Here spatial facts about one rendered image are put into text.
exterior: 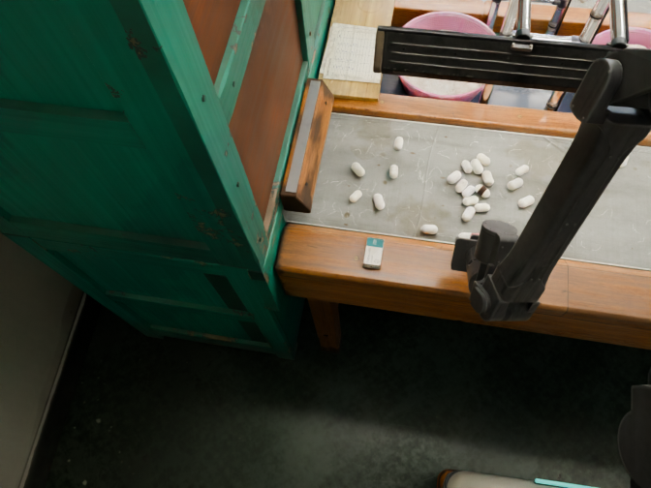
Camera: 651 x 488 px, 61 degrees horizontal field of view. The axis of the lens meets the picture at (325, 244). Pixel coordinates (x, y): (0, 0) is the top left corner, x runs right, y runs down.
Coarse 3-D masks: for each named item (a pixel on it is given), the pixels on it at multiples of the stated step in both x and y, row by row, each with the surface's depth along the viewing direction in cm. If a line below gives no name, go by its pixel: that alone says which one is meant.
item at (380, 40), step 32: (384, 32) 93; (416, 32) 92; (448, 32) 92; (384, 64) 96; (416, 64) 95; (448, 64) 94; (480, 64) 93; (512, 64) 92; (544, 64) 92; (576, 64) 91
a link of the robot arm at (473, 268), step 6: (474, 264) 94; (480, 264) 90; (486, 264) 90; (468, 270) 95; (474, 270) 92; (480, 270) 90; (468, 276) 94; (474, 276) 91; (480, 276) 91; (468, 282) 93
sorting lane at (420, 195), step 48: (336, 144) 128; (384, 144) 128; (432, 144) 127; (480, 144) 126; (528, 144) 125; (336, 192) 123; (384, 192) 123; (432, 192) 122; (528, 192) 121; (624, 192) 119; (432, 240) 117; (576, 240) 115; (624, 240) 115
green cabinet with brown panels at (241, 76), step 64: (0, 0) 52; (64, 0) 49; (128, 0) 47; (192, 0) 60; (256, 0) 79; (320, 0) 130; (0, 64) 62; (64, 64) 59; (128, 64) 55; (192, 64) 59; (256, 64) 87; (0, 128) 72; (64, 128) 69; (128, 128) 67; (192, 128) 63; (256, 128) 92; (0, 192) 96; (64, 192) 91; (128, 192) 87; (192, 192) 79; (256, 192) 98; (192, 256) 105; (256, 256) 99
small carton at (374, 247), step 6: (372, 240) 113; (378, 240) 113; (366, 246) 113; (372, 246) 113; (378, 246) 113; (366, 252) 112; (372, 252) 112; (378, 252) 112; (366, 258) 112; (372, 258) 112; (378, 258) 112; (366, 264) 112; (372, 264) 111; (378, 264) 111
